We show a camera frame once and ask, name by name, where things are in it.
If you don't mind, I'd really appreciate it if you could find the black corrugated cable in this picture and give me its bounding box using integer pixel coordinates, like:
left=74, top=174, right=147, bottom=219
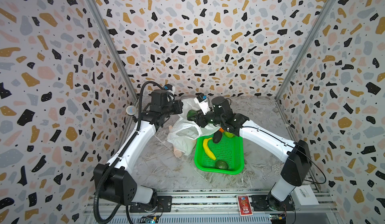
left=92, top=166, right=121, bottom=224

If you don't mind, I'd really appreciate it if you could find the beige wooden rolling pin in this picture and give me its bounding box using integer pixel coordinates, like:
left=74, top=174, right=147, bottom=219
left=169, top=125, right=182, bottom=158

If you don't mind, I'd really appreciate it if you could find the dark green avocado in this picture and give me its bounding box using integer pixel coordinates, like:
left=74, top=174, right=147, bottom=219
left=186, top=110, right=198, bottom=122
left=215, top=160, right=229, bottom=170

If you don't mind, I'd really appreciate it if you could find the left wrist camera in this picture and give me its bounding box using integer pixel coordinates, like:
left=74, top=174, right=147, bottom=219
left=150, top=84, right=175, bottom=107

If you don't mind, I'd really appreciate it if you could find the red card on rail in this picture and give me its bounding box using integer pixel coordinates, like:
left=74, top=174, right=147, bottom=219
left=236, top=195, right=253, bottom=217

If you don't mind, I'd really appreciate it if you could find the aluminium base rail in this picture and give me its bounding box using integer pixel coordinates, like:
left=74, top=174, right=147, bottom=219
left=81, top=189, right=331, bottom=224

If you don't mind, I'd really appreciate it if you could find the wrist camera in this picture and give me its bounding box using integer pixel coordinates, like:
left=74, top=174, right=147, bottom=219
left=150, top=84, right=175, bottom=107
left=194, top=93, right=210, bottom=115

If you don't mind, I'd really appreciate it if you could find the yellow-green spotted fruit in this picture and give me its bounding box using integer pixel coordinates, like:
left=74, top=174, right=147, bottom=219
left=223, top=132, right=235, bottom=138

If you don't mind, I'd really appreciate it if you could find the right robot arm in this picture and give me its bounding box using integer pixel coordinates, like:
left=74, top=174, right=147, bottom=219
left=187, top=94, right=312, bottom=203

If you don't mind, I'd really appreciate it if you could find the white plastic bag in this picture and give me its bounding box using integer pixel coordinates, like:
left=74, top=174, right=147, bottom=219
left=167, top=98, right=219, bottom=156

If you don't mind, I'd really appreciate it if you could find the yellow banana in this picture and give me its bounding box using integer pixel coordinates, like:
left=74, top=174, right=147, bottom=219
left=203, top=138, right=217, bottom=160

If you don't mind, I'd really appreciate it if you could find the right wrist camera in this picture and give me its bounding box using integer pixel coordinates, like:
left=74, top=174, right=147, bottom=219
left=194, top=93, right=210, bottom=115

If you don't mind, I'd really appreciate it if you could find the green plastic basket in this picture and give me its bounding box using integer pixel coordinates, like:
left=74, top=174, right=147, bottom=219
left=194, top=135, right=245, bottom=175

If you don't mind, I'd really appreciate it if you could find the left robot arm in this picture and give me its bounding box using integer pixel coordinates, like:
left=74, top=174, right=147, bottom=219
left=93, top=100, right=183, bottom=210

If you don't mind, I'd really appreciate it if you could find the white box with label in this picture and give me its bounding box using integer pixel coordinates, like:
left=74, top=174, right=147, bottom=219
left=293, top=185, right=319, bottom=206

